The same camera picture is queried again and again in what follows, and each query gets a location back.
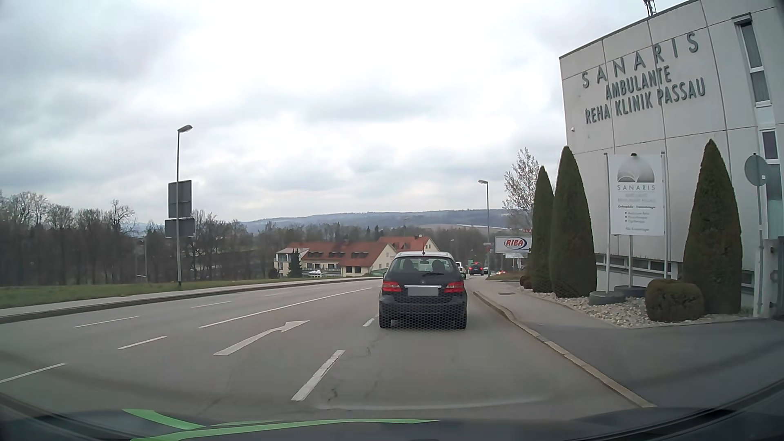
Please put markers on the dark vehicle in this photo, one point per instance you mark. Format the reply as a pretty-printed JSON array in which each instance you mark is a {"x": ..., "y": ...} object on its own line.
[{"x": 476, "y": 269}]

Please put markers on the black hatchback car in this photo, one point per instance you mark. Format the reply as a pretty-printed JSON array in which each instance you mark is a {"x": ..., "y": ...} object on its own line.
[{"x": 422, "y": 294}]

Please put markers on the tall conical evergreen tree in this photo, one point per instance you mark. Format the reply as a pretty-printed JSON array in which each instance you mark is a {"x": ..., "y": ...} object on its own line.
[
  {"x": 713, "y": 245},
  {"x": 571, "y": 239},
  {"x": 542, "y": 239}
]

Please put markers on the white clinic building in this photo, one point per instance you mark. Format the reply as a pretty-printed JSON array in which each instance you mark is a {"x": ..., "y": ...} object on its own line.
[{"x": 686, "y": 122}]

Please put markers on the round road sign on post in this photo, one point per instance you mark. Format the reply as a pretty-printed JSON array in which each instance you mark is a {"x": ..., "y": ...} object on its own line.
[{"x": 757, "y": 202}]

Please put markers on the road markings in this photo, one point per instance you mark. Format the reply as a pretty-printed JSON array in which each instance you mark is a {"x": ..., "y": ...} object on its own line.
[{"x": 317, "y": 375}]

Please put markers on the grey asphalt pavement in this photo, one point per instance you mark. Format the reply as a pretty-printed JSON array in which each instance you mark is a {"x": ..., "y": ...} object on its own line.
[{"x": 674, "y": 355}]

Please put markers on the round trimmed bush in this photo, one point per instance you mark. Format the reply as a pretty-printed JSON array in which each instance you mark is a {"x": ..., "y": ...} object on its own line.
[{"x": 674, "y": 301}]

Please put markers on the bare tree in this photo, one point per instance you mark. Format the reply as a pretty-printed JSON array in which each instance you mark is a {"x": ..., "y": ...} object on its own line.
[{"x": 520, "y": 187}]

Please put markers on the wood of bare trees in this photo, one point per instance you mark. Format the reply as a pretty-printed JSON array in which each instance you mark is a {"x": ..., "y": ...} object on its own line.
[{"x": 92, "y": 251}]

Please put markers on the house with red roof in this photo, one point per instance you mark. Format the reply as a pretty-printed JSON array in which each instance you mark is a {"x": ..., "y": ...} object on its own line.
[{"x": 349, "y": 255}]

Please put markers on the gravel bed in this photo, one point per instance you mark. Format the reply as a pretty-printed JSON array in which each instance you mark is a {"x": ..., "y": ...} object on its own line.
[{"x": 612, "y": 311}]

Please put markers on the grey lamp post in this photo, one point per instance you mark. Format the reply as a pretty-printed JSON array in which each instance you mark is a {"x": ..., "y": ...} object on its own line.
[{"x": 487, "y": 226}]

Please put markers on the grey asphalt road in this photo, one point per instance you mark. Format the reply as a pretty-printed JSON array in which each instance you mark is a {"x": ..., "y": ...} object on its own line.
[{"x": 392, "y": 373}]

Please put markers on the white billboard on posts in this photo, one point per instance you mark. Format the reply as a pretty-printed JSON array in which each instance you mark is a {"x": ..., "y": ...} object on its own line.
[{"x": 512, "y": 245}]

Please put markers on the lamp post with sign backs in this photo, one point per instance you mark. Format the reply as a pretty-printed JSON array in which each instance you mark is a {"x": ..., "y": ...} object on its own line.
[{"x": 179, "y": 208}]

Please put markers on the white sign board on posts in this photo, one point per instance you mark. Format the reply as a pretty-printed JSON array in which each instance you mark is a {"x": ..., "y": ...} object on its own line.
[{"x": 637, "y": 196}]

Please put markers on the grass verge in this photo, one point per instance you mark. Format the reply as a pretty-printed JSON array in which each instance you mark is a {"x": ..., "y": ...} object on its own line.
[{"x": 110, "y": 291}]

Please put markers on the car's own bonnet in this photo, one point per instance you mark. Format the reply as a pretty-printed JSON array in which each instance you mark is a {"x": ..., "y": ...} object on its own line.
[{"x": 392, "y": 429}]

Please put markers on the white vehicle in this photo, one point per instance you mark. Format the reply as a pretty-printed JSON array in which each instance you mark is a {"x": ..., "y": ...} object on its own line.
[{"x": 461, "y": 268}]

